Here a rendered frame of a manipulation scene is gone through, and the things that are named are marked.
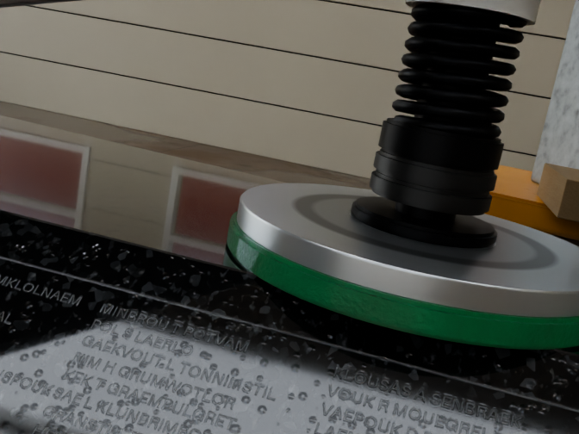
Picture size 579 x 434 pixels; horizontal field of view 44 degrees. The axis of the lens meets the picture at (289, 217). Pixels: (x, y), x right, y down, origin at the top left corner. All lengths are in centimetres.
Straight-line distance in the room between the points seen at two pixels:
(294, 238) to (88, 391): 12
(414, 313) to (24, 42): 763
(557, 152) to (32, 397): 105
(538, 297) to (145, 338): 18
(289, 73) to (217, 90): 73
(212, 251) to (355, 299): 10
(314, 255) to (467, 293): 7
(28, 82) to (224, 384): 756
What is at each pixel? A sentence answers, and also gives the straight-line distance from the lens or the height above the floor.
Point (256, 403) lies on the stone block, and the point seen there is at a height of 76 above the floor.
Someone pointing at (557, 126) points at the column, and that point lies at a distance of 129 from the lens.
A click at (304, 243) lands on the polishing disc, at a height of 83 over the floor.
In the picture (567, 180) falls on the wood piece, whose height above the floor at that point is 83.
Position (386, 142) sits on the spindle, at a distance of 40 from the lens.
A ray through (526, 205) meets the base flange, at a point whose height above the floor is 77.
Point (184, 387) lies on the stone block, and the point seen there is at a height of 76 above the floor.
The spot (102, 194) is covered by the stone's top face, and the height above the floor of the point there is 80.
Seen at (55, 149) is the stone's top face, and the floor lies 80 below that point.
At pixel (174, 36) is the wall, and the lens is 712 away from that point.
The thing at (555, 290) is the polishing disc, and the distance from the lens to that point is 35.
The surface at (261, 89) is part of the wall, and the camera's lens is 681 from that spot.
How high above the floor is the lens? 91
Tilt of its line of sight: 12 degrees down
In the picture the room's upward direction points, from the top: 10 degrees clockwise
